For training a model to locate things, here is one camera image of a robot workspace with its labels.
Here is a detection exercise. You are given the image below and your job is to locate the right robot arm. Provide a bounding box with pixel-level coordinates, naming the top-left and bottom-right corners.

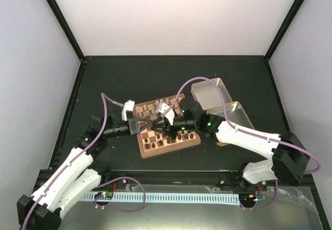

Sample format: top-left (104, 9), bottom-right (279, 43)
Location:
top-left (151, 97), bottom-right (310, 190)

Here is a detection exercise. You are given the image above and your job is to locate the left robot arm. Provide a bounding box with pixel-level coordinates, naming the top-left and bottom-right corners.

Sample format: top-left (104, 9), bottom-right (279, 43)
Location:
top-left (17, 109), bottom-right (152, 229)

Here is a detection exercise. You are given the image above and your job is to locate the row of white chess pieces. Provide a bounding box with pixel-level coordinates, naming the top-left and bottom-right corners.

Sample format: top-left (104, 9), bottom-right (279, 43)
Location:
top-left (132, 95), bottom-right (175, 120)

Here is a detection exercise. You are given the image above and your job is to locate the wooden chess board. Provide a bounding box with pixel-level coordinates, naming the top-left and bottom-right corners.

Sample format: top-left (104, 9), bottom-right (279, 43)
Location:
top-left (133, 95), bottom-right (201, 158)

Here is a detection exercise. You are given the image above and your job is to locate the small circuit board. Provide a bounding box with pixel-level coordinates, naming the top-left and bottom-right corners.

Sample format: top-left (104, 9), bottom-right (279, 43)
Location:
top-left (95, 192), bottom-right (114, 200)

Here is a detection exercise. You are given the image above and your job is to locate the pink rimmed metal tin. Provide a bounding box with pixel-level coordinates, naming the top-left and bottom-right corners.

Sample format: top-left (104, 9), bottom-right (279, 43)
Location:
top-left (191, 78), bottom-right (232, 110)

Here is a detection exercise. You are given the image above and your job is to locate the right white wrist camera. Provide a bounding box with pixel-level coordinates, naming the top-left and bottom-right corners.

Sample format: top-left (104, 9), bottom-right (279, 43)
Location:
top-left (155, 103), bottom-right (175, 125)

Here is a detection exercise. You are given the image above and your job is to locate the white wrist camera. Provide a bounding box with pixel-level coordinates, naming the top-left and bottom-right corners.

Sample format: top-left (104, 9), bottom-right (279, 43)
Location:
top-left (155, 103), bottom-right (175, 125)
top-left (121, 100), bottom-right (135, 121)

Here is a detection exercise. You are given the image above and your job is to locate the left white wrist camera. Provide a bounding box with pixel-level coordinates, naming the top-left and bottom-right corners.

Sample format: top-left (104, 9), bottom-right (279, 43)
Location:
top-left (121, 100), bottom-right (135, 121)

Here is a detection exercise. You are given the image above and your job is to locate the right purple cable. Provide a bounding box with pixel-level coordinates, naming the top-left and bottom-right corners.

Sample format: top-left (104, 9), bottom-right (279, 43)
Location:
top-left (172, 77), bottom-right (322, 211)

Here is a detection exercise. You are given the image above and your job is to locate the black front rail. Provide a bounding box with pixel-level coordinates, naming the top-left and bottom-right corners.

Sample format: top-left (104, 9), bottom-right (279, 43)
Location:
top-left (38, 170), bottom-right (312, 189)

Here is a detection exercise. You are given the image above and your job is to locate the light blue slotted cable duct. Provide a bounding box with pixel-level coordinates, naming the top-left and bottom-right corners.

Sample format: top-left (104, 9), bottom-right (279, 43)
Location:
top-left (97, 192), bottom-right (240, 206)

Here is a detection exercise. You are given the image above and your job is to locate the left black frame post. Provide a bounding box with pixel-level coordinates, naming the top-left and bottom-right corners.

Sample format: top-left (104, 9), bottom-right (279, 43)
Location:
top-left (46, 0), bottom-right (85, 62)

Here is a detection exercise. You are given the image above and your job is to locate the black frame post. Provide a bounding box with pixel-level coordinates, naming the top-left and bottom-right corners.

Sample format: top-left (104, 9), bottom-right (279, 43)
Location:
top-left (264, 0), bottom-right (305, 61)
top-left (46, 0), bottom-right (85, 62)

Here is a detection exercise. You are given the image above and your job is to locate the right black frame post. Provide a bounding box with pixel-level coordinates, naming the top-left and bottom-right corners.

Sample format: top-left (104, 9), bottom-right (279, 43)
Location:
top-left (264, 0), bottom-right (305, 61)

